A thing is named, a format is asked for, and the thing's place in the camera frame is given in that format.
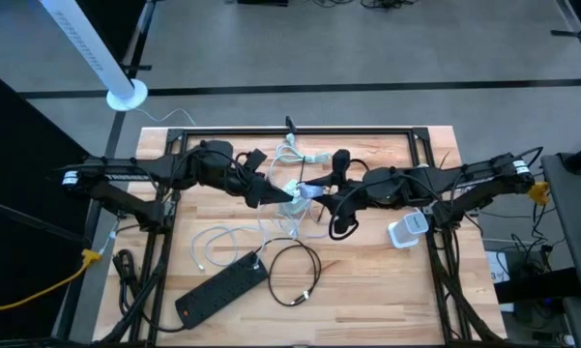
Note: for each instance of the yellow connector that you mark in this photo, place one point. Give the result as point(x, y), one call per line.
point(539, 192)

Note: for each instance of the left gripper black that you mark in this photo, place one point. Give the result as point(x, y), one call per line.
point(234, 176)

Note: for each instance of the white power tower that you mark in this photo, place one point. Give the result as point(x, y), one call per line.
point(406, 237)

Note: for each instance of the dark grey side desk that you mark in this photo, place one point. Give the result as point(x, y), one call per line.
point(570, 217)

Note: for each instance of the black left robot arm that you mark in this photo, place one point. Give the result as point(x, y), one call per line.
point(125, 171)

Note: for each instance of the black curtain stand foot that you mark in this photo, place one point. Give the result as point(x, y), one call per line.
point(137, 67)
point(570, 33)

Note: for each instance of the black tray with label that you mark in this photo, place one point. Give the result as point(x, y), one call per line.
point(222, 290)

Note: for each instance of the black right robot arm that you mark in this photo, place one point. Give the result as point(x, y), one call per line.
point(415, 186)

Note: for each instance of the black clip mount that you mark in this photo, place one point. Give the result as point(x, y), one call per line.
point(290, 124)

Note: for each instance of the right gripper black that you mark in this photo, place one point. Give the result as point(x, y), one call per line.
point(358, 191)

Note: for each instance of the mint green power cube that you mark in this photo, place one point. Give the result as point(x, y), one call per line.
point(292, 208)

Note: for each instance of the black zip tie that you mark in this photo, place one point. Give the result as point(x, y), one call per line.
point(302, 171)
point(444, 162)

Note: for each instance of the black floor box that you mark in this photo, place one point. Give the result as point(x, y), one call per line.
point(263, 2)

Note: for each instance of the large black partition curtain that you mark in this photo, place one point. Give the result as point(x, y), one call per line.
point(19, 121)

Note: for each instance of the black aluminium table frame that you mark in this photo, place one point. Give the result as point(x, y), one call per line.
point(367, 131)

